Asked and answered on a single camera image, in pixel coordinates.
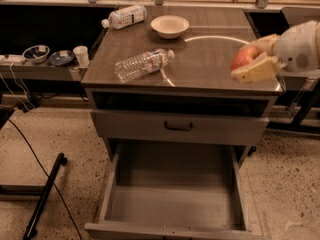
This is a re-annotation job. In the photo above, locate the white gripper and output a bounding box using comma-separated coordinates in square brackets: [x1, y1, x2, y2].
[231, 20, 320, 83]

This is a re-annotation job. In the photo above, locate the red apple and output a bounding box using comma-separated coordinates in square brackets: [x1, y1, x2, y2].
[230, 46, 260, 70]

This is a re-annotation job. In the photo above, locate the grey drawer cabinet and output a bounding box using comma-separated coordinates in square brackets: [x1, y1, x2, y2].
[82, 6, 282, 160]

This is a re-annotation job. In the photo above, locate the open lower grey drawer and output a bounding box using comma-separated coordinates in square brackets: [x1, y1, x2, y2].
[85, 142, 267, 240]

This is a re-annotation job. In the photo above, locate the clear plastic water bottle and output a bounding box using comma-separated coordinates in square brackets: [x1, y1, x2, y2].
[114, 49, 175, 83]

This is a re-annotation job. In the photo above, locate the white labelled bottle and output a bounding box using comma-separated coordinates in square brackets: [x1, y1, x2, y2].
[101, 4, 147, 29]

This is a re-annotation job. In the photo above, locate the white paper cup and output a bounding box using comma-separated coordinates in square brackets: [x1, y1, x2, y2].
[73, 46, 90, 67]

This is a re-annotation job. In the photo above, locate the dark blue bowl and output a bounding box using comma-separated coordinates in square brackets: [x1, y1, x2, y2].
[49, 50, 74, 66]

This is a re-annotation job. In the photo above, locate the white rimmed dark bowl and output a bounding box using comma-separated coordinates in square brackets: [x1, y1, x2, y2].
[22, 45, 50, 64]

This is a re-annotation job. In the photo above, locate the white power strip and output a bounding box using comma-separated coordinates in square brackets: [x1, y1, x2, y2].
[0, 55, 25, 64]

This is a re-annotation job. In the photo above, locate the black floor stand bar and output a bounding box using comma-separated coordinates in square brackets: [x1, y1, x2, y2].
[23, 153, 67, 240]

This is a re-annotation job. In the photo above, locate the closed upper drawer with handle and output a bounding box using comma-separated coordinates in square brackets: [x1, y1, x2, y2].
[91, 110, 269, 146]

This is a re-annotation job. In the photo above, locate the black floor cable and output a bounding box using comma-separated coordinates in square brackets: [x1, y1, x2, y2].
[5, 118, 83, 240]

